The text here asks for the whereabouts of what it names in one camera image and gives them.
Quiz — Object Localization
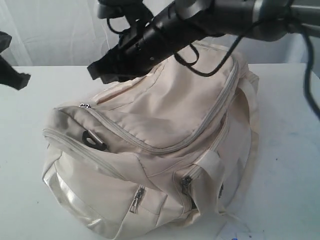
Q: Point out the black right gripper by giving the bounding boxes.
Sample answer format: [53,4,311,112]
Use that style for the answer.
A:
[87,11,200,84]

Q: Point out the black plastic D-ring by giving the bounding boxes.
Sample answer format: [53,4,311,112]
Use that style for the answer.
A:
[81,129,104,152]

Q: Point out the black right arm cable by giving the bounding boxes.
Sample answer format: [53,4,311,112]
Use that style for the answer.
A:
[107,0,320,116]

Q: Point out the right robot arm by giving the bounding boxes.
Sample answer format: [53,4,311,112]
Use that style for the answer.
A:
[87,0,320,84]

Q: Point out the paper label with blue print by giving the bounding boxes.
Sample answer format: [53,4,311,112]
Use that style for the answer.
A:
[216,224,265,240]

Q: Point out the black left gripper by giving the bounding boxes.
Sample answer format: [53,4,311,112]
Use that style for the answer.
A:
[0,31,31,91]

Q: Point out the cream white duffel bag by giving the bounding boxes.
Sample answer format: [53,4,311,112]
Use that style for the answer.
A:
[42,52,259,240]

